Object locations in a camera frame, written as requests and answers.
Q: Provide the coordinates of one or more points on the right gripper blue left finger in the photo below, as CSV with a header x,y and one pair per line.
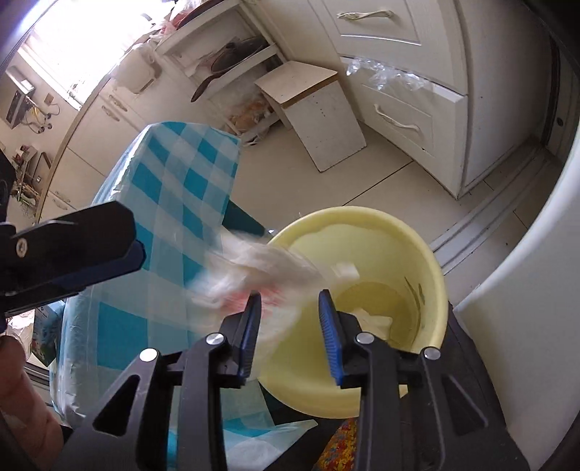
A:
x,y
247,335

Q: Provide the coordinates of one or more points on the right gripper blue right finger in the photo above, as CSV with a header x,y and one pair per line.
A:
x,y
333,336

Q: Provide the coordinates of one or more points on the white plastic bag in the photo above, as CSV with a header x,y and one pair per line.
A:
x,y
238,265

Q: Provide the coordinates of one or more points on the yellow plastic trash bucket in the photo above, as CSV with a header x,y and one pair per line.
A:
x,y
400,296

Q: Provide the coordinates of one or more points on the white lower kitchen cabinets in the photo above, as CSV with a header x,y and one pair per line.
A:
x,y
107,124

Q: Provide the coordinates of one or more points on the person left hand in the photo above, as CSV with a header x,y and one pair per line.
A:
x,y
34,427

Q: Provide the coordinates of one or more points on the blue checkered tablecloth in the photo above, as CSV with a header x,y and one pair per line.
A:
x,y
136,376

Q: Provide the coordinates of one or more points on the grey water heater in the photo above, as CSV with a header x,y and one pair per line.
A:
x,y
16,90

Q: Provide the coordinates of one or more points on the white refrigerator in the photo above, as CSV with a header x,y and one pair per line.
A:
x,y
524,319

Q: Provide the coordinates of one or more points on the small white wooden stool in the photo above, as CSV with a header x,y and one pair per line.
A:
x,y
311,101

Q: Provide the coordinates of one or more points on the white storage rack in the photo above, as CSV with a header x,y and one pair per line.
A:
x,y
234,98

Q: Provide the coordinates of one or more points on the black frying pan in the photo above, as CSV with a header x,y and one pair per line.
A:
x,y
228,58

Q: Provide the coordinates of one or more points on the white drawer cabinet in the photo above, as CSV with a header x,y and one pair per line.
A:
x,y
457,85

